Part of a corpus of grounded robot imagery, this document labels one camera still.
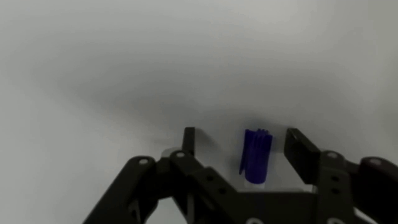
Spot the blue marker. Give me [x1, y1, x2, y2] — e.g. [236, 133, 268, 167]
[239, 127, 274, 185]

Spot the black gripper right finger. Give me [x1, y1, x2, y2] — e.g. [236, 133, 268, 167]
[284, 127, 398, 224]

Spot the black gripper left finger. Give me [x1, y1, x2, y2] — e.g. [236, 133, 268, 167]
[84, 126, 234, 224]

